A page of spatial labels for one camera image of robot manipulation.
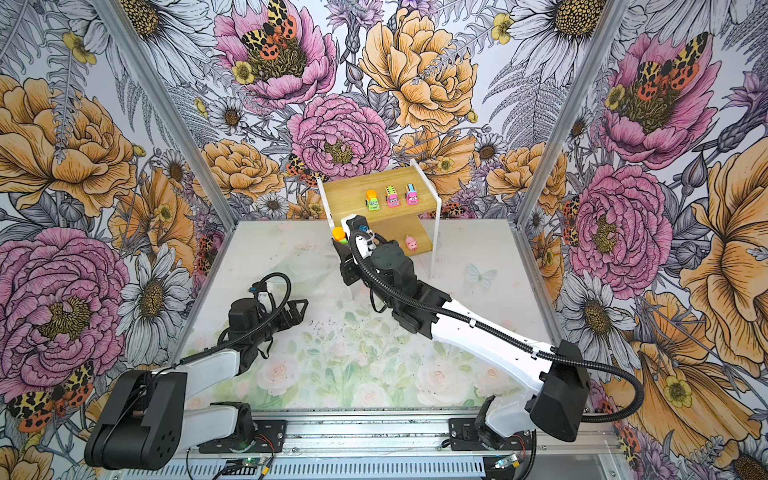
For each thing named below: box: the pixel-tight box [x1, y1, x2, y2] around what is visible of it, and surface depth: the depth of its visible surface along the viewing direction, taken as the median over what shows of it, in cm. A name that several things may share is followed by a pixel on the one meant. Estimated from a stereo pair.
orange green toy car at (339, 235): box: [332, 226, 349, 245], surface depth 66 cm
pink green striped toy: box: [385, 185, 400, 208], surface depth 81 cm
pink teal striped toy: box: [404, 183, 419, 205], surface depth 81 cm
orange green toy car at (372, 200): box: [365, 189, 381, 211], surface depth 79 cm
